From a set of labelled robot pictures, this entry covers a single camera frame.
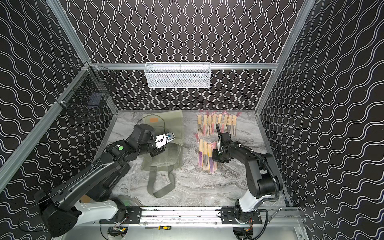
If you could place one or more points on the left aluminium side bar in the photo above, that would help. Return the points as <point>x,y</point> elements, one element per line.
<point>14,162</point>

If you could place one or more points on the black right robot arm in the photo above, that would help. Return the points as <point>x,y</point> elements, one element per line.
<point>262,174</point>

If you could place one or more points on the white wire mesh basket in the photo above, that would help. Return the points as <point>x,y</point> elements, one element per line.
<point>178,78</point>

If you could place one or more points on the right aluminium frame post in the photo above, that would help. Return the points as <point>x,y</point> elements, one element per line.
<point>288,46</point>

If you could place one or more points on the black wire mesh basket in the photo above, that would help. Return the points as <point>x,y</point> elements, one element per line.
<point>89,97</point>

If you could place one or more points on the eleventh bamboo folding fan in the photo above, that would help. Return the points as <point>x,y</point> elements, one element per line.
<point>211,162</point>

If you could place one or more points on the twelfth bamboo folding fan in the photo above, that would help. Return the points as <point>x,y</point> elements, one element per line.
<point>214,146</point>

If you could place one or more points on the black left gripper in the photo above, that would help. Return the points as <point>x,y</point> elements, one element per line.
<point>157,149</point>

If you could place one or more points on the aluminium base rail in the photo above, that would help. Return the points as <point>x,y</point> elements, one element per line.
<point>224,217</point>

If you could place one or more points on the folding fan with pink paper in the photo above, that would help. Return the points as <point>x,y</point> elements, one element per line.
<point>205,123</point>

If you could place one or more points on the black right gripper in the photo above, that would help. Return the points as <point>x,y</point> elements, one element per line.
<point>223,143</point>

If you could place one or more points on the yellow handled screwdriver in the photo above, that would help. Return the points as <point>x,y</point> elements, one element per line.
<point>160,228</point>

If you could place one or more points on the aluminium corner frame post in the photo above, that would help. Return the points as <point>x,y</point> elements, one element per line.
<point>65,23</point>

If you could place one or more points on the olive green tote bag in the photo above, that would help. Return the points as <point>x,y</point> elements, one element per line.
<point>171,158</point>

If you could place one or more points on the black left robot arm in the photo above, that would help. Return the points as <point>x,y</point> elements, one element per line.
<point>57,207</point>

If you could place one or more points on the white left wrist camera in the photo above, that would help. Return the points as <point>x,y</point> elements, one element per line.
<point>164,139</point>

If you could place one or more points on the horizontal aluminium back bar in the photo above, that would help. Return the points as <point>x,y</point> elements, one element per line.
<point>169,66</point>

